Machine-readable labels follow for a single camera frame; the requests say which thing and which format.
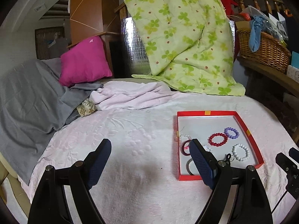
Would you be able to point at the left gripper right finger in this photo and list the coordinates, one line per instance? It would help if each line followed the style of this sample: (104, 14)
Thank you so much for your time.
(251, 203)

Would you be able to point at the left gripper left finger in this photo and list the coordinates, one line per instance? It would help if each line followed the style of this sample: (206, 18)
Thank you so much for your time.
(50, 204)

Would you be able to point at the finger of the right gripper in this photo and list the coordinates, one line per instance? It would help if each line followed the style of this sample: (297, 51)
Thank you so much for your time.
(294, 154)
(291, 171)

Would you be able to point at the wooden side table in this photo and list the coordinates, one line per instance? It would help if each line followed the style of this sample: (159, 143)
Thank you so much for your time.
(268, 86)

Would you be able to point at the red cardboard box lid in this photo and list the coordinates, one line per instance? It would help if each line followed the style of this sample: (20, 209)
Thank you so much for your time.
(220, 133)

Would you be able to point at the grey green bangle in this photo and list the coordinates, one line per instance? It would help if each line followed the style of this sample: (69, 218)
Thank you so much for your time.
(188, 166)

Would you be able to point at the white floral box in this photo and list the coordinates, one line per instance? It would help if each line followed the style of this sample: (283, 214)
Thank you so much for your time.
(293, 73)

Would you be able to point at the blue cardboard box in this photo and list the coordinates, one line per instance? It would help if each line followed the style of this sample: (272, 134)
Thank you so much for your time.
(295, 60)

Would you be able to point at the pink white blanket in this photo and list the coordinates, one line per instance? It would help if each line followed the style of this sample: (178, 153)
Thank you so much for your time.
(140, 181)

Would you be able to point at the wicker basket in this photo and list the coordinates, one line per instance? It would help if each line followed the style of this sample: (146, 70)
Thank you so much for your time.
(270, 53)

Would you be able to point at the grey cloth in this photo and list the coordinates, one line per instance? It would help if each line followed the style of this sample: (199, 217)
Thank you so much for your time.
(34, 105)

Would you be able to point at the floral patterned fabric piece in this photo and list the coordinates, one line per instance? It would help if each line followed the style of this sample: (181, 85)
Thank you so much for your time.
(86, 108)

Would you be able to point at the blue cloth in basket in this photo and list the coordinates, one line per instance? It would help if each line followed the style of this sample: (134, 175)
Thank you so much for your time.
(256, 27)

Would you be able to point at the magenta pillow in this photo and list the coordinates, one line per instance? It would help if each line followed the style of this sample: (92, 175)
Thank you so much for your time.
(84, 63)

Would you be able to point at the green clover quilt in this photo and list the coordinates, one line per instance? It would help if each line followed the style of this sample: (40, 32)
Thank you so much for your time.
(189, 44)

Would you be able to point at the silver foil insulation pad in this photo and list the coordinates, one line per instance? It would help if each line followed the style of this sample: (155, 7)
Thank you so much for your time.
(136, 60)

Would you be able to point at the orange wooden headboard panel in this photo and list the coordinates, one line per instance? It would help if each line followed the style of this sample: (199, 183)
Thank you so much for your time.
(90, 17)

